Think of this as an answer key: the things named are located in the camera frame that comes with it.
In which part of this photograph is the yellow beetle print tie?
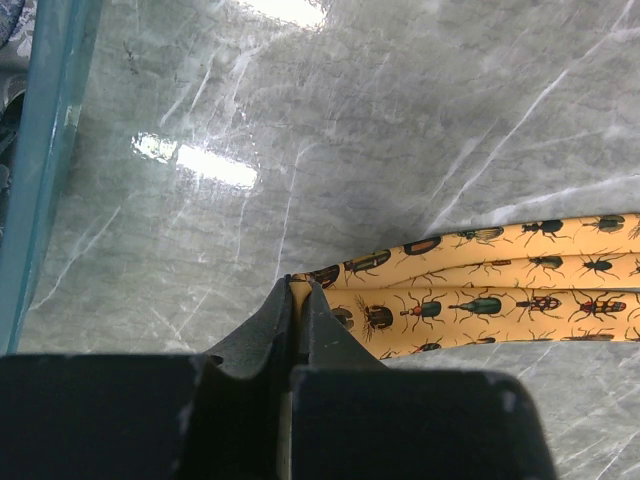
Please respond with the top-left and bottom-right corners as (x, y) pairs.
(291, 213), (639, 359)

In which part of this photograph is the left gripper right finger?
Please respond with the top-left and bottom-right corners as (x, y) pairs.
(290, 286), (557, 479)

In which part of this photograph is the grey blue patterned tie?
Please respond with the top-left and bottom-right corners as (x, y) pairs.
(1, 0), (37, 234)

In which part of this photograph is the teal plastic basin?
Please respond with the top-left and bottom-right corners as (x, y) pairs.
(1, 0), (102, 354)

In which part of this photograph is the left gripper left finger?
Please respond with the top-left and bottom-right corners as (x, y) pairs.
(1, 280), (292, 479)

